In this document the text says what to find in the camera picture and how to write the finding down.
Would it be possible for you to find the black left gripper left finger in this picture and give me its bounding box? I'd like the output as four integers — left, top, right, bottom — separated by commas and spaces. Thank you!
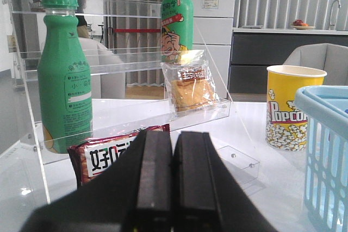
121, 131, 172, 231

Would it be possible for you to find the yellow popcorn paper cup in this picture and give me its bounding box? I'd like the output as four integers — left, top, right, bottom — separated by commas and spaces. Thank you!
265, 65, 327, 152

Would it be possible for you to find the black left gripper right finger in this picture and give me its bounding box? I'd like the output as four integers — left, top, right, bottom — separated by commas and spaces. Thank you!
171, 131, 226, 232

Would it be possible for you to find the red snack packet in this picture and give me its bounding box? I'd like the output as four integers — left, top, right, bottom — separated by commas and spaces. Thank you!
67, 124, 170, 187

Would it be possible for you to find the clear acrylic display shelf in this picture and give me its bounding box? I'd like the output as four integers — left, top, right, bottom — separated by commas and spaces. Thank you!
3, 0, 259, 203

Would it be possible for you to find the light blue plastic basket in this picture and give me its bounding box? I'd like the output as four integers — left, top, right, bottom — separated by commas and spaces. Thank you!
295, 85, 347, 231

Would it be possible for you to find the white refrigerator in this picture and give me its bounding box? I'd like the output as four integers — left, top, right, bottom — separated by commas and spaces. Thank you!
192, 0, 235, 98

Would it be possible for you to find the kitchen faucet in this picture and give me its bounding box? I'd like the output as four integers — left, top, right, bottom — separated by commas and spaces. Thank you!
328, 0, 341, 30

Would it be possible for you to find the grey armchair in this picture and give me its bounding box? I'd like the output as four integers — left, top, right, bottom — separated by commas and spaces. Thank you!
284, 43, 347, 86

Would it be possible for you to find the packaged bread slice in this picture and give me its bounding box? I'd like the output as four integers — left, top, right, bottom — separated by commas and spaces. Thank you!
161, 49, 219, 114

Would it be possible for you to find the plate of fruit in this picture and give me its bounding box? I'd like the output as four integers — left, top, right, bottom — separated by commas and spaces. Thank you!
290, 20, 315, 30

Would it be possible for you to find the green cartoon tea bottle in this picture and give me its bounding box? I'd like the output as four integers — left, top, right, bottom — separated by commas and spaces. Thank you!
160, 0, 194, 62

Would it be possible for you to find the green tea bottle front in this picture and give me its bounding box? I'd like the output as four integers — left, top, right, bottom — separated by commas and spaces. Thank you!
38, 0, 92, 153

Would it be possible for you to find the dark kitchen counter cabinet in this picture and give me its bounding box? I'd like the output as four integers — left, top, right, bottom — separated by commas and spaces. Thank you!
228, 28, 347, 95

